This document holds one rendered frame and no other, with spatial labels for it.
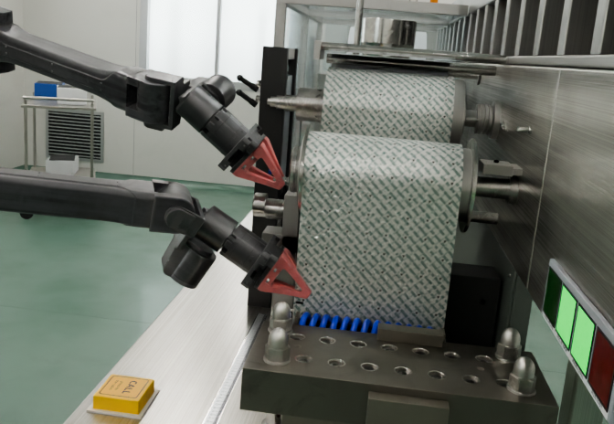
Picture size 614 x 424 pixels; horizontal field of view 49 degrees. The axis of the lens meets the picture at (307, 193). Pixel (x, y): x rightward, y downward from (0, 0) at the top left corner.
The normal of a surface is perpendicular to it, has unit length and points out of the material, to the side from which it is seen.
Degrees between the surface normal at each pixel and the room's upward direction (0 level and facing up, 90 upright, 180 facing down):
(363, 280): 90
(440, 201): 90
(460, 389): 0
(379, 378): 0
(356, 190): 90
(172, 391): 0
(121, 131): 90
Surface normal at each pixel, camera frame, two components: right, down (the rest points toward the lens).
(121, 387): 0.07, -0.98
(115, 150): -0.11, 0.20
